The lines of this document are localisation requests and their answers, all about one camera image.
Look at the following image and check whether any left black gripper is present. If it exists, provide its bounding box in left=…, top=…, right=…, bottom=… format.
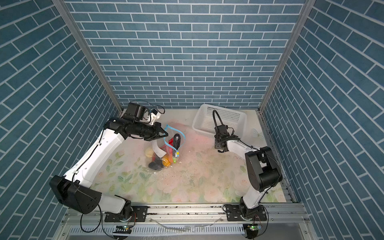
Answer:
left=133, top=121, right=170, bottom=141

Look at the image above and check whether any clear zip top bag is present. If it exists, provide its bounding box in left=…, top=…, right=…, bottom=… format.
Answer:
left=145, top=125, right=186, bottom=171

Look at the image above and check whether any cream white bun toy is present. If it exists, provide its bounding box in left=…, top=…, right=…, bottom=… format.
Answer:
left=145, top=147, right=154, bottom=158

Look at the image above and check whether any orange crinkled food toy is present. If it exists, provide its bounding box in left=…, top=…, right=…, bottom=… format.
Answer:
left=168, top=154, right=178, bottom=164

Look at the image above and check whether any yellow potato toy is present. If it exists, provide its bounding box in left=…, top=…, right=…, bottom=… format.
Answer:
left=162, top=155, right=171, bottom=168

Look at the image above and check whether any black avocado toy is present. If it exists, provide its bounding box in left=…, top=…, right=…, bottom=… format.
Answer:
left=149, top=161, right=164, bottom=171

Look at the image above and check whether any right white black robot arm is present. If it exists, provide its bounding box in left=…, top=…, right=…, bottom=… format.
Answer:
left=215, top=133, right=282, bottom=220

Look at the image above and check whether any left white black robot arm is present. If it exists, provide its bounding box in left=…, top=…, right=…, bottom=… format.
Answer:
left=50, top=118, right=168, bottom=222

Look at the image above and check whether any white plastic mesh basket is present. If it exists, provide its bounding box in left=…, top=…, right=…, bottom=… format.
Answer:
left=191, top=103, right=248, bottom=139

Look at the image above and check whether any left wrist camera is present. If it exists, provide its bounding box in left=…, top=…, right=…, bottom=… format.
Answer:
left=121, top=103, right=161, bottom=126

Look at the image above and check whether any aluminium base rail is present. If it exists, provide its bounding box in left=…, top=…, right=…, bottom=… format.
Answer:
left=54, top=203, right=316, bottom=240

